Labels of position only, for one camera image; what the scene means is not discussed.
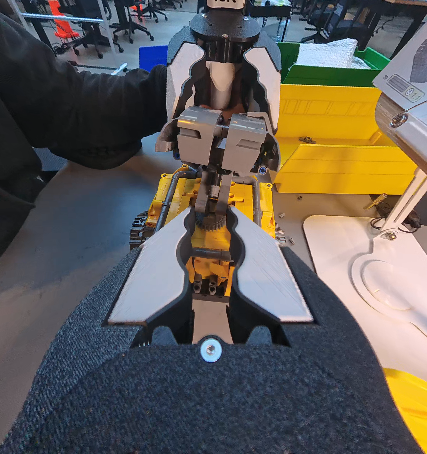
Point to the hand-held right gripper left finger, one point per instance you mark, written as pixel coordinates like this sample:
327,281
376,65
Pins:
146,284

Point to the orange traffic cone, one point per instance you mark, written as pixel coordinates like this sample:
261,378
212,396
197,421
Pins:
61,18

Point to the clear plastic bag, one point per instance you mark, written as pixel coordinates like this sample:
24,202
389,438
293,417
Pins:
327,53

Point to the white book stand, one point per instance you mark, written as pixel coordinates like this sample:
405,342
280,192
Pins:
355,248

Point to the small dark brick piece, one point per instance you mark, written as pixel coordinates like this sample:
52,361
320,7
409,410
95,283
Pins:
307,140

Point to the scattered small brick parts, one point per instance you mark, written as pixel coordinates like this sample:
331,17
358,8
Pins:
291,240

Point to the grey desk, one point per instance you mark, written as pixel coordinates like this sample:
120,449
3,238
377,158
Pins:
57,284

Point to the blue plastic bin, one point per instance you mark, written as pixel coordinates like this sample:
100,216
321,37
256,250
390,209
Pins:
153,57

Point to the instruction booklet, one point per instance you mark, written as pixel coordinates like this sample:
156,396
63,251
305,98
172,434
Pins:
419,57

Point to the yellow grey brick robot model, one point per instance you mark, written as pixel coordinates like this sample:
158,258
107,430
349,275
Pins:
199,135

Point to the whiteboard on stand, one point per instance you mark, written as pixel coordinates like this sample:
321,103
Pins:
57,15

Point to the yellow plastic bin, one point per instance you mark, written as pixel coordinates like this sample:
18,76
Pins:
341,170
419,404

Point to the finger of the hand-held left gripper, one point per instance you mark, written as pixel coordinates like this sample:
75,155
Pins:
181,78
269,85

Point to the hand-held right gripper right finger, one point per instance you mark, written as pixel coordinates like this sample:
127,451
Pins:
274,284

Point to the green plastic bin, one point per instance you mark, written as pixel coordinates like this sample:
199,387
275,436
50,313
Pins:
327,74

